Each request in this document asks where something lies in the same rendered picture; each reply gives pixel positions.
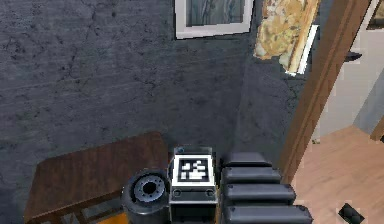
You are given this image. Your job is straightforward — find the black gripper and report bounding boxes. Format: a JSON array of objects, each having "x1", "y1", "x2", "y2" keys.
[{"x1": 121, "y1": 168, "x2": 172, "y2": 224}]

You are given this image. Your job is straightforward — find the brown wooden table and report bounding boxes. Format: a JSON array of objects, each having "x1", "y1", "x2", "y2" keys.
[{"x1": 23, "y1": 131, "x2": 171, "y2": 224}]

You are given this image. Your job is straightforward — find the white framed picture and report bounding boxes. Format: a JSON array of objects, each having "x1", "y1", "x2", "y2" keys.
[{"x1": 174, "y1": 0, "x2": 255, "y2": 40}]

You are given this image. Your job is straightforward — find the small black flat object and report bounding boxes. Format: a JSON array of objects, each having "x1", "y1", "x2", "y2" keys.
[{"x1": 337, "y1": 202, "x2": 366, "y2": 224}]

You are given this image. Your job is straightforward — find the brown wooden door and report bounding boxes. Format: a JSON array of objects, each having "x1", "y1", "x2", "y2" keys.
[{"x1": 278, "y1": 0, "x2": 372, "y2": 185}]

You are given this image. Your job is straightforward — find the tan framed painting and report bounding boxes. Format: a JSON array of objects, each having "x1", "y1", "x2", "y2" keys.
[{"x1": 253, "y1": 0, "x2": 322, "y2": 76}]

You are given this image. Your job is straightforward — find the dark framed picture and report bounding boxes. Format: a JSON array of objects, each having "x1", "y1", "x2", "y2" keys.
[{"x1": 366, "y1": 0, "x2": 384, "y2": 31}]

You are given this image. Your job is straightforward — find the black door handle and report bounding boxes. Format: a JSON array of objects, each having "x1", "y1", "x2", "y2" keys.
[{"x1": 345, "y1": 51, "x2": 363, "y2": 63}]

